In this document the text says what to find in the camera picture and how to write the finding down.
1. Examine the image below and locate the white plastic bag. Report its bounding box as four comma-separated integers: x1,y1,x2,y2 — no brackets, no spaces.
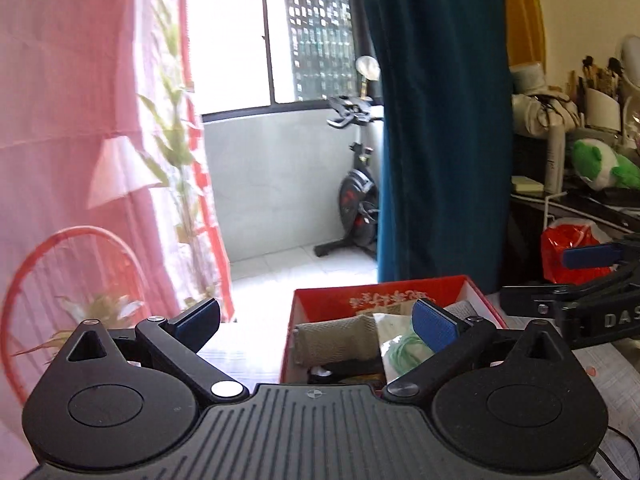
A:
372,312,441,376

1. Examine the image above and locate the dark desk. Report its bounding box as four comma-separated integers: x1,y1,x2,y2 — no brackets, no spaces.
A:
507,130,640,286

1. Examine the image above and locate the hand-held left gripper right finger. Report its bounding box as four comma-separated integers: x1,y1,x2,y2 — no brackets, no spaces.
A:
382,298,566,403

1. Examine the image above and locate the red plastic bag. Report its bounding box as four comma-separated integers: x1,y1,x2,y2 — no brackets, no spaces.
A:
541,217,613,286

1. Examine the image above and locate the black exercise bike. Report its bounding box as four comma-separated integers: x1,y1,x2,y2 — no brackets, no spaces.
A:
314,94,386,261

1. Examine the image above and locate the printed pink curtain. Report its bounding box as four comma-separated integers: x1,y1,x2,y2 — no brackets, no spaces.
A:
0,0,237,461

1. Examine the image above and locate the white cable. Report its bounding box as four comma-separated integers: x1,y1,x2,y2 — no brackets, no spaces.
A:
544,191,567,232

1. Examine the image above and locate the plaid bed sheet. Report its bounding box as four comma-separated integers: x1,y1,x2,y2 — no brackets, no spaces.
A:
200,290,640,466

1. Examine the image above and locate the white brush holder cup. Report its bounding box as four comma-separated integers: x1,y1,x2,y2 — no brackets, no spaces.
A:
585,89,623,131

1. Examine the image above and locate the dark framed window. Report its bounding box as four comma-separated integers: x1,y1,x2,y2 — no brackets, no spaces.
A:
190,0,383,123

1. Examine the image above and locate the cream cloth bag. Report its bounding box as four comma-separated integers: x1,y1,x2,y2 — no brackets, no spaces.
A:
511,92,583,137

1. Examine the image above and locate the grey knit cloth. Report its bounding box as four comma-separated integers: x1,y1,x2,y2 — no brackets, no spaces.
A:
292,316,378,366

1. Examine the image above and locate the red cardboard box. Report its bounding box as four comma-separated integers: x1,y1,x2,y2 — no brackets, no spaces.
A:
279,274,508,386

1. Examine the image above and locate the round mirror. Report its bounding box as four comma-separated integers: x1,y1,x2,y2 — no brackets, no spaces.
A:
355,56,379,98

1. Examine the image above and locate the dark teal curtain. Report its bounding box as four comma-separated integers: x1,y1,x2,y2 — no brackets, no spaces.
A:
355,0,516,293

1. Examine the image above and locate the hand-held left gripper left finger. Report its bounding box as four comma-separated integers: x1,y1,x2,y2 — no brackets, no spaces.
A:
65,298,249,402

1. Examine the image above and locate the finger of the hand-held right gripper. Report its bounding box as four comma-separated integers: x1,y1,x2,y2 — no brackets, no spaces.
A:
562,241,640,269
500,265,640,317

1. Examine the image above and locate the black cable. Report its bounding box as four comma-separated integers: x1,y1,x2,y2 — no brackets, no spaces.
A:
597,425,640,480

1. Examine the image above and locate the green white plush toy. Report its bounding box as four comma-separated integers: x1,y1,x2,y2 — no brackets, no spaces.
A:
571,138,640,191

